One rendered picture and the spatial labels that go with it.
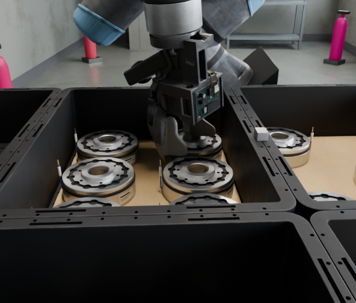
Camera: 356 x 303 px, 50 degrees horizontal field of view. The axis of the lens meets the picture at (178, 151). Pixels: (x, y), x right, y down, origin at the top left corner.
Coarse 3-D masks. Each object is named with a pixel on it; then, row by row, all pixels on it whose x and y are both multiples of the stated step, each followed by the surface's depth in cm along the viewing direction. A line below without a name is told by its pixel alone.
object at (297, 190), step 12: (300, 84) 71; (312, 84) 71; (324, 84) 71; (336, 84) 71; (348, 84) 71; (240, 96) 64; (252, 108) 59; (252, 120) 54; (264, 144) 47; (276, 156) 44; (288, 168) 42; (288, 180) 39; (300, 192) 37; (300, 204) 36; (312, 204) 35; (324, 204) 35; (336, 204) 35; (348, 204) 35
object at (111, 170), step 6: (102, 162) 56; (84, 168) 55; (90, 168) 55; (96, 168) 56; (102, 168) 56; (108, 168) 55; (114, 168) 55; (84, 174) 53; (90, 174) 53; (102, 174) 53; (108, 174) 53; (114, 174) 54; (90, 180) 52; (96, 180) 52; (102, 180) 53
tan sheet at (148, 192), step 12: (144, 144) 71; (144, 156) 66; (156, 156) 66; (144, 168) 62; (156, 168) 62; (144, 180) 59; (156, 180) 59; (60, 192) 56; (144, 192) 56; (156, 192) 56; (132, 204) 53; (144, 204) 53; (156, 204) 53
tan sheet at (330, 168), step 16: (320, 144) 71; (336, 144) 71; (352, 144) 71; (320, 160) 65; (336, 160) 65; (352, 160) 65; (304, 176) 60; (320, 176) 60; (336, 176) 60; (352, 176) 60; (336, 192) 56; (352, 192) 56
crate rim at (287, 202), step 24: (48, 120) 54; (240, 120) 54; (24, 144) 47; (264, 168) 42; (0, 192) 38; (288, 192) 37; (0, 216) 34; (24, 216) 34; (48, 216) 34; (72, 216) 34; (96, 216) 34
